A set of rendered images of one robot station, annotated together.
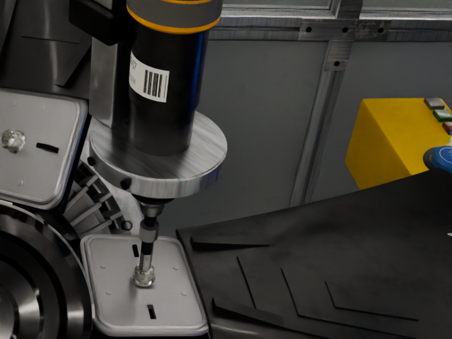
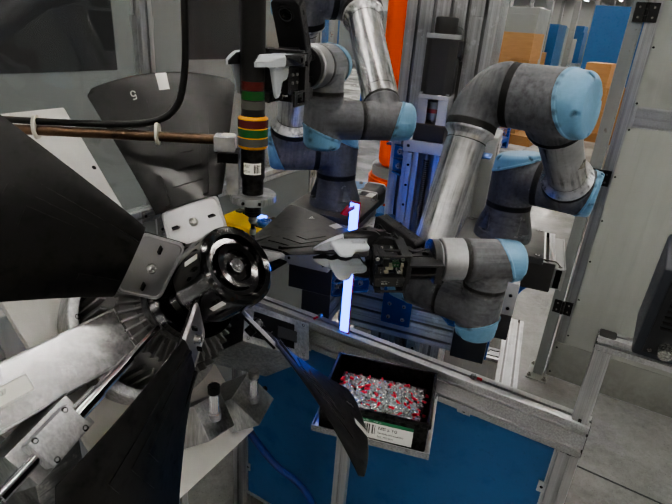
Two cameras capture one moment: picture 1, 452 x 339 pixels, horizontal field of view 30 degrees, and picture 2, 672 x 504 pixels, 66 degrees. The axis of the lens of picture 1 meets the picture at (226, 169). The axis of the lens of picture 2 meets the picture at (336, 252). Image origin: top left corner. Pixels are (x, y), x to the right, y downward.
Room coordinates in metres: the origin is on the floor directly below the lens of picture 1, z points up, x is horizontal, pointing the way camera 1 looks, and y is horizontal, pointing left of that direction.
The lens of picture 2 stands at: (-0.30, 0.44, 1.54)
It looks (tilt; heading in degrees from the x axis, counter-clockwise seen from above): 24 degrees down; 318
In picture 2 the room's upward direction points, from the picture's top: 4 degrees clockwise
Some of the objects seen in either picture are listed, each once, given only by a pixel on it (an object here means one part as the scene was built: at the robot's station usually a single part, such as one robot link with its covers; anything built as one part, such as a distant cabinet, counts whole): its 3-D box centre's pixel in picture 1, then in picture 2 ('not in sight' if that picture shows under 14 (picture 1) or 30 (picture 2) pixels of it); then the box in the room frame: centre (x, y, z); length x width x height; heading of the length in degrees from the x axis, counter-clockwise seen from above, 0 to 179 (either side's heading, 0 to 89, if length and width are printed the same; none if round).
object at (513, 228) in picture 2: not in sight; (505, 218); (0.39, -0.78, 1.09); 0.15 x 0.15 x 0.10
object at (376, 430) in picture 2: not in sight; (379, 399); (0.25, -0.20, 0.85); 0.22 x 0.17 x 0.07; 35
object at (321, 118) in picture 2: not in sight; (331, 120); (0.48, -0.22, 1.36); 0.11 x 0.08 x 0.11; 61
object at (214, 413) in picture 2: not in sight; (214, 401); (0.29, 0.14, 0.99); 0.02 x 0.02 x 0.06
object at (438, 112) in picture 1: (443, 116); not in sight; (0.79, -0.22, 1.08); 0.02 x 0.02 x 0.01; 19
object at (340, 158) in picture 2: not in sight; (335, 148); (0.82, -0.54, 1.20); 0.13 x 0.12 x 0.14; 61
